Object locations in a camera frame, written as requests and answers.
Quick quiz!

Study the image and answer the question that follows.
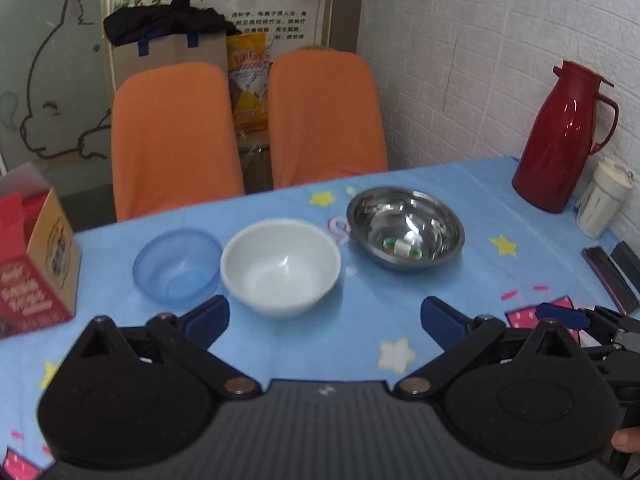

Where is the person's right hand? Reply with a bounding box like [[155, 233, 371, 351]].
[[611, 427, 640, 454]]

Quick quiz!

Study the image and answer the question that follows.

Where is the black phone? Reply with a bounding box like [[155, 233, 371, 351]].
[[582, 246, 639, 315]]

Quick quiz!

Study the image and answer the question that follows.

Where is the blue translucent plastic bowl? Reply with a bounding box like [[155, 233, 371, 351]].
[[132, 228, 222, 309]]

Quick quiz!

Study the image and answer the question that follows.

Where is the white ceramic bowl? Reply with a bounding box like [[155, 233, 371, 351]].
[[220, 218, 342, 318]]

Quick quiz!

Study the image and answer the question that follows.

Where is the white travel cup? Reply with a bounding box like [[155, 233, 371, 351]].
[[576, 157, 634, 240]]

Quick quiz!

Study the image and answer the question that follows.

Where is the stainless steel bowl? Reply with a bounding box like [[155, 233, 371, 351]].
[[347, 186, 465, 272]]

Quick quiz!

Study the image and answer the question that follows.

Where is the blue cartoon tablecloth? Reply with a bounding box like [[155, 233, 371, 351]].
[[1, 157, 612, 479]]

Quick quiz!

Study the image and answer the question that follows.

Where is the red cracker box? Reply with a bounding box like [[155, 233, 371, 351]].
[[0, 162, 81, 339]]

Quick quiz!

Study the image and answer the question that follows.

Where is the left orange chair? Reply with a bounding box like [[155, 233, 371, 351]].
[[111, 62, 245, 222]]

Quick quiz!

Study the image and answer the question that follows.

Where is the orange chair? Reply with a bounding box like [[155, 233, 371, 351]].
[[111, 62, 245, 222], [268, 48, 388, 188]]

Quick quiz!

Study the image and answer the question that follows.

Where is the red thermos jug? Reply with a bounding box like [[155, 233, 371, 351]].
[[512, 61, 620, 214]]

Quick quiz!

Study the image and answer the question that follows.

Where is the right orange chair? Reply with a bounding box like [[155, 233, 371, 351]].
[[268, 48, 388, 188]]

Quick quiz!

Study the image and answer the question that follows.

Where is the yellow snack bag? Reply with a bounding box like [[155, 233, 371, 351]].
[[227, 32, 272, 134]]

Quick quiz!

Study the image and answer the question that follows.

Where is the brown paper bag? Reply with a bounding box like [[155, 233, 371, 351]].
[[108, 32, 228, 96]]

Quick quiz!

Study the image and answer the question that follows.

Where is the black cloth on bag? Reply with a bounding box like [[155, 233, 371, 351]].
[[103, 0, 241, 47]]

